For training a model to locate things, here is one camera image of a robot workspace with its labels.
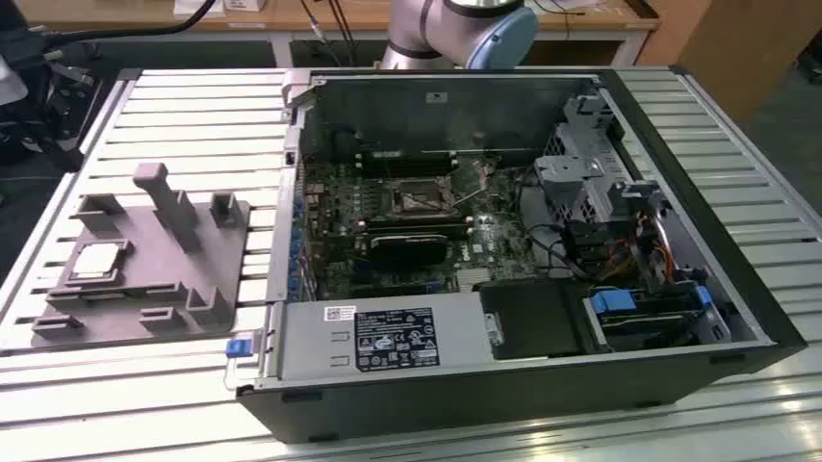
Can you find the silver CPU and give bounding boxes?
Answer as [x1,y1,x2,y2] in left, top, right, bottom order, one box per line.
[68,243,124,279]

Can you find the CPU socket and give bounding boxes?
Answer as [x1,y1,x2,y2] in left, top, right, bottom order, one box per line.
[391,178,462,216]

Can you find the black oval fan shroud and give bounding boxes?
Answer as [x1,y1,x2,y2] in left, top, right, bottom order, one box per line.
[367,232,452,269]

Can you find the green motherboard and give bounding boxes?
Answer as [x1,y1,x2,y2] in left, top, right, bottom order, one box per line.
[299,157,535,300]

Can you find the silver chipset heatsink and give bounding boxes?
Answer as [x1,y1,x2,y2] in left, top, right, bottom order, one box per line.
[456,269,494,293]

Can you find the black power supply label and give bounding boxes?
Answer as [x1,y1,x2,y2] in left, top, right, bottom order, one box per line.
[354,307,444,372]

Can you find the black drive bay box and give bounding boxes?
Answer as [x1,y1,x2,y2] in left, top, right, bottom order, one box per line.
[478,278,606,362]

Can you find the perforated metal drive cage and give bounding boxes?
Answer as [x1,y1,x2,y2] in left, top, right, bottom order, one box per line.
[531,93,645,228]

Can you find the silver power supply unit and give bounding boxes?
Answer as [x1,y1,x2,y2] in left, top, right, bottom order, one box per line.
[278,300,496,382]

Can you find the blue disk carrier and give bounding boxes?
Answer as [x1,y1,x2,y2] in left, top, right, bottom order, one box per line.
[590,286,630,315]

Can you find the black open PC case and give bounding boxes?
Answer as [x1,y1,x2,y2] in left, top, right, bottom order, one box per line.
[223,66,809,445]

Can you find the grey parts rack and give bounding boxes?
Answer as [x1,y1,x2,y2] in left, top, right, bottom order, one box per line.
[29,162,254,348]

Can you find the wooden desk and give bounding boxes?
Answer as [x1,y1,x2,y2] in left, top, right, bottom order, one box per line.
[24,0,662,68]

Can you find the brown wooden cabinet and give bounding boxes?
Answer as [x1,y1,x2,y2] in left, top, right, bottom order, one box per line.
[634,0,805,122]

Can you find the metal socket cover frame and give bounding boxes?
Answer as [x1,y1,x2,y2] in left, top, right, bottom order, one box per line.
[459,156,502,192]

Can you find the black internal cable bundle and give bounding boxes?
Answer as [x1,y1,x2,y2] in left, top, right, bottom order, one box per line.
[524,211,643,283]

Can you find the orange yellow wires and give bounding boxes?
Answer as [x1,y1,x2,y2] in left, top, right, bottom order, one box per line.
[638,238,679,281]

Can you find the thick black cable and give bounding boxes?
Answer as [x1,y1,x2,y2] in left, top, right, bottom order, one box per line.
[37,0,221,45]

